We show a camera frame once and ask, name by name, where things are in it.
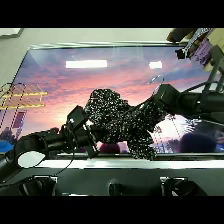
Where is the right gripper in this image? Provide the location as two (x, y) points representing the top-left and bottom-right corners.
(153, 83), (183, 114)

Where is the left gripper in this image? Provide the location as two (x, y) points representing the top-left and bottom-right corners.
(77, 125), (101, 160)

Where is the black white speckled garment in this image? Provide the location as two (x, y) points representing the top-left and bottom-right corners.
(83, 88), (168, 162)

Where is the light wooden clothes hanger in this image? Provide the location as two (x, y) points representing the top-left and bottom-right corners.
(0, 98), (47, 112)
(0, 83), (49, 100)

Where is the purple garment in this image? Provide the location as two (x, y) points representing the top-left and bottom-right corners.
(189, 37), (216, 68)

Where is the brown garment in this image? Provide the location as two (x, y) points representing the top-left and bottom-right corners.
(166, 28), (198, 43)

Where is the black cable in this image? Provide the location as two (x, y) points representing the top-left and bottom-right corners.
(39, 131), (78, 178)

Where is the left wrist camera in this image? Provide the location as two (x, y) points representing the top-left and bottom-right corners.
(66, 104), (89, 131)

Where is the silver frame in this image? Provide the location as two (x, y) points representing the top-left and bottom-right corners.
(0, 152), (224, 197)

